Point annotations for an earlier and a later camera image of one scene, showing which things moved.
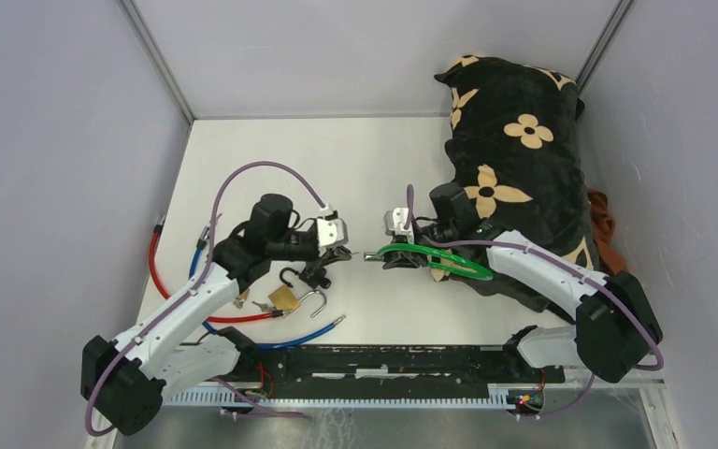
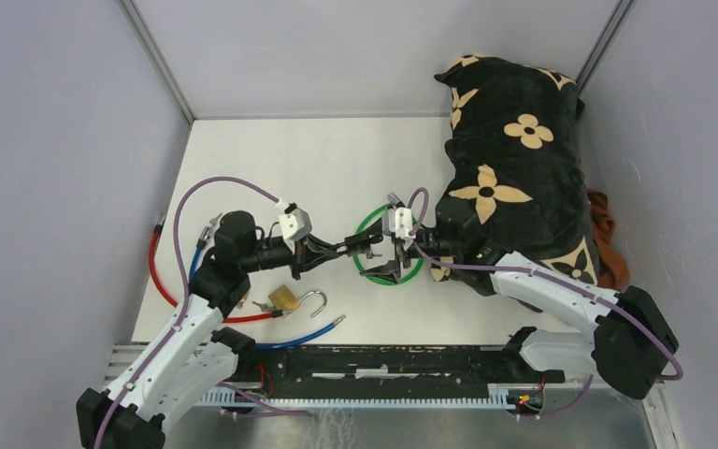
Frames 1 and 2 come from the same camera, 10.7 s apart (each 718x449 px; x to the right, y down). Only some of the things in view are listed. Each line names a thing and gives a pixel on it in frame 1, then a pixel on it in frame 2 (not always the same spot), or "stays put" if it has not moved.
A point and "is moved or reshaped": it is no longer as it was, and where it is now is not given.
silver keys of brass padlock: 265,307 stays put
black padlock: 314,277 -> 374,238
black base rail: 385,370 stays put
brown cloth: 603,227 stays put
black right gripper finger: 406,261 -> 390,270
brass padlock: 285,299 stays put
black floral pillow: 516,150 stays put
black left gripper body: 295,246 stays put
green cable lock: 478,272 is moved or reshaped
